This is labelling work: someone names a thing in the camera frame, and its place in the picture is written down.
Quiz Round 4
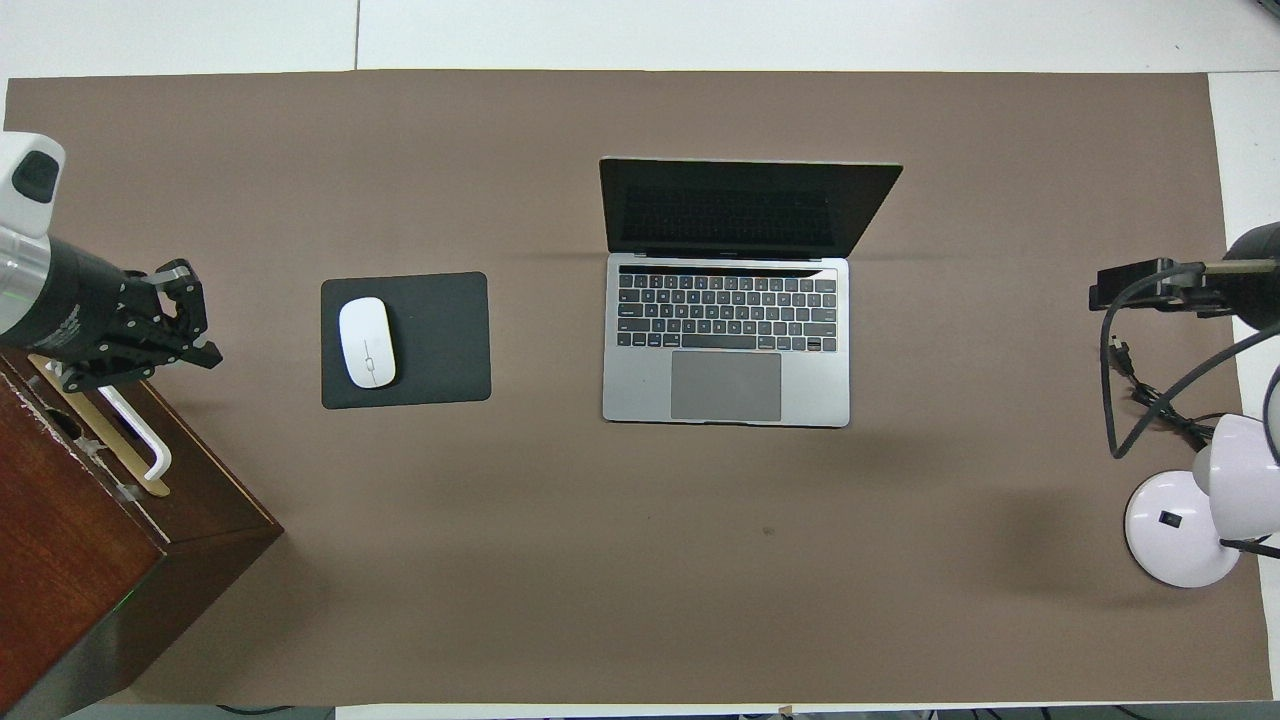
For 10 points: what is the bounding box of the black lamp power cable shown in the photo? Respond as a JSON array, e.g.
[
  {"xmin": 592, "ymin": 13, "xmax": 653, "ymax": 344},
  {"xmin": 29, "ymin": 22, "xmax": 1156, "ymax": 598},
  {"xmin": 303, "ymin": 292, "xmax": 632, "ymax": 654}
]
[{"xmin": 1105, "ymin": 338, "xmax": 1216, "ymax": 449}]

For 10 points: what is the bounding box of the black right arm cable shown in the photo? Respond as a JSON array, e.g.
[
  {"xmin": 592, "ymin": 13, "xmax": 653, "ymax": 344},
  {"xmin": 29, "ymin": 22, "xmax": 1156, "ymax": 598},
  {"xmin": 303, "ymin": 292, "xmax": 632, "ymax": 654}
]
[{"xmin": 1099, "ymin": 262, "xmax": 1280, "ymax": 461}]

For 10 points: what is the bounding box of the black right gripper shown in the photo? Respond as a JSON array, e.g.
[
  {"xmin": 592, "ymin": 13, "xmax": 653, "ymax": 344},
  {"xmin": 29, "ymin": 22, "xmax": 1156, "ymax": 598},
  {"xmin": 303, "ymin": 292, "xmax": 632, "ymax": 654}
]
[{"xmin": 1089, "ymin": 257, "xmax": 1237, "ymax": 320}]

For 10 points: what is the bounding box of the brass handle plate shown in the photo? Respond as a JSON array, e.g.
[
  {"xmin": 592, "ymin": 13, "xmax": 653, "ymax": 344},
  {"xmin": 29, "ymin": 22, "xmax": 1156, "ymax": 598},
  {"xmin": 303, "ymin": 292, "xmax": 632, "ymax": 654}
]
[{"xmin": 27, "ymin": 354, "xmax": 171, "ymax": 498}]

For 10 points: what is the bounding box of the white box handle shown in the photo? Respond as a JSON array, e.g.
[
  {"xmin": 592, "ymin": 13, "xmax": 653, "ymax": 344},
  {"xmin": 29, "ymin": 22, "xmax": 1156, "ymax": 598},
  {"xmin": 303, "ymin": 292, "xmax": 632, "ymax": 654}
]
[{"xmin": 45, "ymin": 365, "xmax": 173, "ymax": 483}]

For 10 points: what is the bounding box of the dark wooden box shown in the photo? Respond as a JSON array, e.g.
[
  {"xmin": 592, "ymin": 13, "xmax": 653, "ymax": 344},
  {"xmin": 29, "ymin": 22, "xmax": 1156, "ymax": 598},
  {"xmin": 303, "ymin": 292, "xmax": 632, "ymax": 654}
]
[{"xmin": 0, "ymin": 345, "xmax": 285, "ymax": 717}]

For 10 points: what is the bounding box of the white desk lamp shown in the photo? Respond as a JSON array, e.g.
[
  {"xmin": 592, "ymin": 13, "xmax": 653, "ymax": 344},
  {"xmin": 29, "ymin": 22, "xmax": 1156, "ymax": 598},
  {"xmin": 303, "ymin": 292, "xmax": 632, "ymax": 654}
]
[{"xmin": 1124, "ymin": 413, "xmax": 1280, "ymax": 589}]

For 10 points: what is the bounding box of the grey laptop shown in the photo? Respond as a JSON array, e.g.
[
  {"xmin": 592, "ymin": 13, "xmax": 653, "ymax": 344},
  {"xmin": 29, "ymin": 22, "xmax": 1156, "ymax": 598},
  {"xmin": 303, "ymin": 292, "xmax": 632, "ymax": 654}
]
[{"xmin": 598, "ymin": 157, "xmax": 904, "ymax": 429}]

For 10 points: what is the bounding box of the black mouse pad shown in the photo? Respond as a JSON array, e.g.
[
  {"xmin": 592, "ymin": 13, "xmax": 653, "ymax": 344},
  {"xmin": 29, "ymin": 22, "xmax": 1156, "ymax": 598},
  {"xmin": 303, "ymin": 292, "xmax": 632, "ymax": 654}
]
[{"xmin": 320, "ymin": 271, "xmax": 492, "ymax": 410}]

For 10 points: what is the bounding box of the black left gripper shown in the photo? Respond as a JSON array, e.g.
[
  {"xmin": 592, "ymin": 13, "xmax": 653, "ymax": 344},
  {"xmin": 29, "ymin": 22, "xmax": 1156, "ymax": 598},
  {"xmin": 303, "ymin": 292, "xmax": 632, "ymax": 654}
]
[{"xmin": 19, "ymin": 239, "xmax": 224, "ymax": 394}]

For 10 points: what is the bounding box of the white computer mouse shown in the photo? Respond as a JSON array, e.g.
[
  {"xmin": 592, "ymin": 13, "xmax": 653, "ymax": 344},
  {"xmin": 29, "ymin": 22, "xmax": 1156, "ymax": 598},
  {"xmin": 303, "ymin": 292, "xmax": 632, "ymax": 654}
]
[{"xmin": 338, "ymin": 297, "xmax": 397, "ymax": 389}]

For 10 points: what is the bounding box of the brown table mat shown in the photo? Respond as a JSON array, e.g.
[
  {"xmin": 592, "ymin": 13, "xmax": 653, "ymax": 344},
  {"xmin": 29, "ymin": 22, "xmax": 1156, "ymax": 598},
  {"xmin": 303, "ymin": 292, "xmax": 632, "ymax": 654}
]
[{"xmin": 5, "ymin": 70, "xmax": 1273, "ymax": 706}]

